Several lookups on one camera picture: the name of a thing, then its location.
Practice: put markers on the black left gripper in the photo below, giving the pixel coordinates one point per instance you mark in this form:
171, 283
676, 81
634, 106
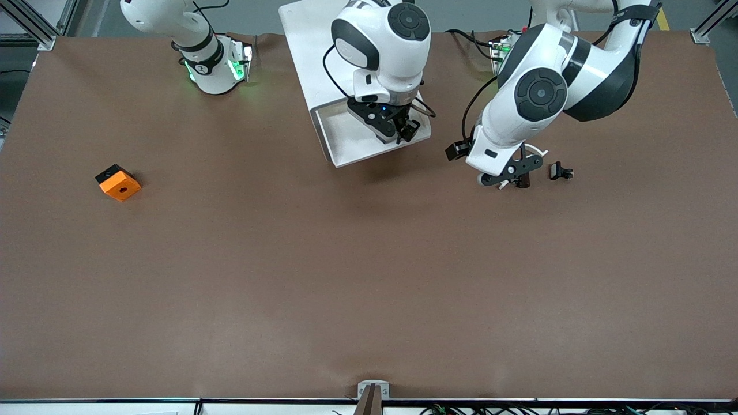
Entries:
523, 181

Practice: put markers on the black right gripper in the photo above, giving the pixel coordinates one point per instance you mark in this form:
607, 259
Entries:
405, 128

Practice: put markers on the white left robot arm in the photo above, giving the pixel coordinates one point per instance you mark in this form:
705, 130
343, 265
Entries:
599, 80

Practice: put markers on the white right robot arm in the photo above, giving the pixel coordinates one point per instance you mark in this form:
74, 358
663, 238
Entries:
380, 40

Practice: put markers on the dark brown electrical component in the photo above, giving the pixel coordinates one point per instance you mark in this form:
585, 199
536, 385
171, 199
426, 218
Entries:
523, 181

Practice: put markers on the small black connector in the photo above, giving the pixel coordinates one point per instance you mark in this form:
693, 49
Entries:
556, 170

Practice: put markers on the brown paper table cover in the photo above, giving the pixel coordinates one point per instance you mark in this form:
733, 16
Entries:
346, 276

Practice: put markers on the orange box with hole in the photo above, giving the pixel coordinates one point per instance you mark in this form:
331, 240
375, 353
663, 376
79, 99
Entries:
121, 187

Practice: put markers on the grey metal bracket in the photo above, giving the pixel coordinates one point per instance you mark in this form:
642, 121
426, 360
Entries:
363, 389

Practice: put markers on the aluminium frame profile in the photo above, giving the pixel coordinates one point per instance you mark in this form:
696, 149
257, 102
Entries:
43, 40
700, 36

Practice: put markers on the white table edge rail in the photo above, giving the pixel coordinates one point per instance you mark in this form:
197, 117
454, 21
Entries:
115, 408

